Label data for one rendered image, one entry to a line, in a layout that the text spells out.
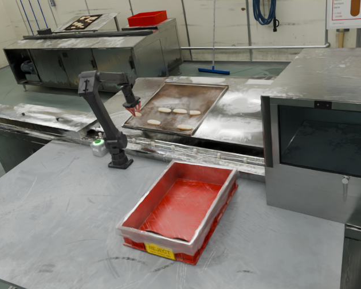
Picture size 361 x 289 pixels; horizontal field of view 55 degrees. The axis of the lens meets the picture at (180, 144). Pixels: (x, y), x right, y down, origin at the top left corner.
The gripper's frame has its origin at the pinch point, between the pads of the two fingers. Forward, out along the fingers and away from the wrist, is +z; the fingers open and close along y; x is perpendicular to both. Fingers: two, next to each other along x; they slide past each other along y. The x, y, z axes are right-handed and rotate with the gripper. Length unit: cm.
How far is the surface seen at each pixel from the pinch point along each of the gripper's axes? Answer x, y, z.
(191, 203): 73, 40, 5
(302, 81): 108, 3, -38
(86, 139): -20.1, 28.0, 4.8
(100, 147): 0.4, 31.9, 1.8
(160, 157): 36.9, 21.2, 6.3
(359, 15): 103, -76, -28
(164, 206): 64, 48, 4
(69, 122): -42.5, 23.0, 0.2
